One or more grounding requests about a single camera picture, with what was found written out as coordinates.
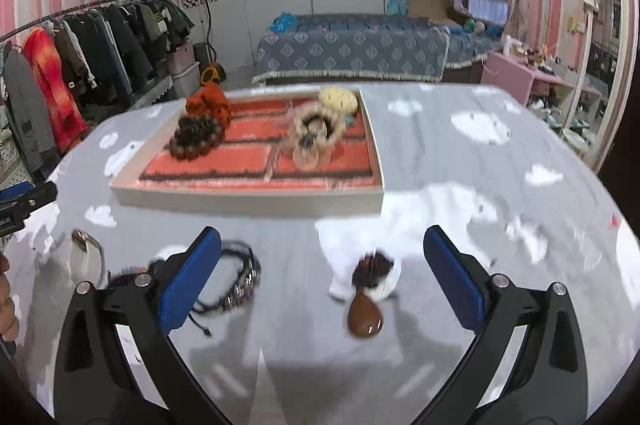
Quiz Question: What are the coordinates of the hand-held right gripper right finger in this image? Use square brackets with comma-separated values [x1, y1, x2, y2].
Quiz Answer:
[415, 225, 590, 425]

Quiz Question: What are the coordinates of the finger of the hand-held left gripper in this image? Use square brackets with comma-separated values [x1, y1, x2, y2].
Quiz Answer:
[0, 182, 35, 202]
[0, 181, 59, 235]

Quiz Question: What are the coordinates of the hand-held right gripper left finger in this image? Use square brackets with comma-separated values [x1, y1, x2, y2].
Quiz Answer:
[52, 226, 236, 425]

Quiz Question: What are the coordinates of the brown pendant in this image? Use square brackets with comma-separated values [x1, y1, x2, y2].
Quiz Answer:
[346, 250, 401, 340]

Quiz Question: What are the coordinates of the red-lined jewelry tray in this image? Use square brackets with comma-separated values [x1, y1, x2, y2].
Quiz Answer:
[110, 88, 386, 218]

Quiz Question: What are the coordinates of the brown wooden bead bracelet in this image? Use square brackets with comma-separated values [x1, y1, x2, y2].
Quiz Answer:
[166, 115, 226, 162]

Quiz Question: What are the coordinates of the beige fuzzy scrunchie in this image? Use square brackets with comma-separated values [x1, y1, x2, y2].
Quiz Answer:
[291, 138, 323, 170]
[291, 104, 347, 148]

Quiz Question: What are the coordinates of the orange scrunchie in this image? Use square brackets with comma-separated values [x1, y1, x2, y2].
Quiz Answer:
[185, 82, 232, 126]

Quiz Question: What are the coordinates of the yellow plush hair clip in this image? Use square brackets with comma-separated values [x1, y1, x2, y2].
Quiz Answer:
[318, 88, 360, 128]

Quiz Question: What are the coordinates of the person's left hand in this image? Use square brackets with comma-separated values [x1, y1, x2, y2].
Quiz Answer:
[0, 252, 22, 345]

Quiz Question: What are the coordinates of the row of hanging clothes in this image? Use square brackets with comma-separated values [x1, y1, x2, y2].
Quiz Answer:
[0, 0, 196, 166]

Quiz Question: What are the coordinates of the metal clothes rack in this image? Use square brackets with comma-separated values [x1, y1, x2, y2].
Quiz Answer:
[0, 0, 156, 43]

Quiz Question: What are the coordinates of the pink storage box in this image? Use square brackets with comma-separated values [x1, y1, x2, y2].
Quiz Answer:
[167, 45, 201, 91]

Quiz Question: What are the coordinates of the black garment steamer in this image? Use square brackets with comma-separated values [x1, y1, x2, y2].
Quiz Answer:
[189, 0, 227, 86]

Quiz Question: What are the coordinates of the pink cabinet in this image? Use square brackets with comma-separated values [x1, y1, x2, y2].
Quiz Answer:
[482, 52, 576, 106]

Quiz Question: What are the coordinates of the white framed standing mirror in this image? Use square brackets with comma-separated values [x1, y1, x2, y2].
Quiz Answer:
[560, 0, 628, 171]

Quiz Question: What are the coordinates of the bed with blue patterned cover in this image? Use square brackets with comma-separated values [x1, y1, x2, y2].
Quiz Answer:
[251, 12, 506, 86]

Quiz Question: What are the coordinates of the teal cloth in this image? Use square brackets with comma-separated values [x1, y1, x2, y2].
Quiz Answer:
[270, 12, 297, 34]

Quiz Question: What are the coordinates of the beige woven cushion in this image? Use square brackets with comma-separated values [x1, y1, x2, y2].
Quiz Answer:
[407, 0, 451, 22]

